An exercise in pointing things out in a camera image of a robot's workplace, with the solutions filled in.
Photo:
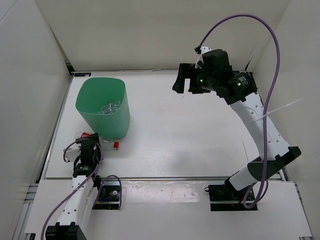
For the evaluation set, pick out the green plastic bin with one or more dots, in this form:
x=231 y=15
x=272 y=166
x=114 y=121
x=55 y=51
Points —
x=100 y=91

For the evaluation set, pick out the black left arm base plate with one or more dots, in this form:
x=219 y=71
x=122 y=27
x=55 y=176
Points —
x=109 y=197

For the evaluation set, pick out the clear bottle blue cap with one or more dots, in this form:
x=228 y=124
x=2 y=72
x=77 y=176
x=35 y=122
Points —
x=115 y=106

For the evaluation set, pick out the clear bottle blue white label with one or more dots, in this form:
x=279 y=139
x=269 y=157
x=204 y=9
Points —
x=106 y=109

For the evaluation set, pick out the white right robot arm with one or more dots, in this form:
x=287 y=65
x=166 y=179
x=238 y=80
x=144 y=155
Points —
x=242 y=84

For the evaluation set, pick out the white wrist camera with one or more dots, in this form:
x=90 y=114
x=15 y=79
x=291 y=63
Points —
x=200 y=52
x=70 y=154

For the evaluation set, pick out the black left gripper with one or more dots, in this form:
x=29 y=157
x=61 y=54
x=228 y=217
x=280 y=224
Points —
x=96 y=139

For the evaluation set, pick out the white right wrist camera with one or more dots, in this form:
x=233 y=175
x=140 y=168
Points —
x=200 y=52

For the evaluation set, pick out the clear bottle red label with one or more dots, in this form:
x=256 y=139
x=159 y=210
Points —
x=106 y=145

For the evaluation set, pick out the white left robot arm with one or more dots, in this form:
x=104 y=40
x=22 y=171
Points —
x=69 y=218

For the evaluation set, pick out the aluminium table frame rail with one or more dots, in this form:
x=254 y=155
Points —
x=282 y=175

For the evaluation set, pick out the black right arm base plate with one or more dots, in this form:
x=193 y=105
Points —
x=223 y=200

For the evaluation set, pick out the clear Pepsi bottle black cap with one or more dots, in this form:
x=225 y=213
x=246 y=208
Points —
x=110 y=108

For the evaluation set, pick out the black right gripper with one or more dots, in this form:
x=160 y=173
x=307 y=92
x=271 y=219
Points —
x=185 y=71

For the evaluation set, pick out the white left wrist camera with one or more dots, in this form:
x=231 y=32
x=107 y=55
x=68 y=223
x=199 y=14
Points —
x=70 y=154

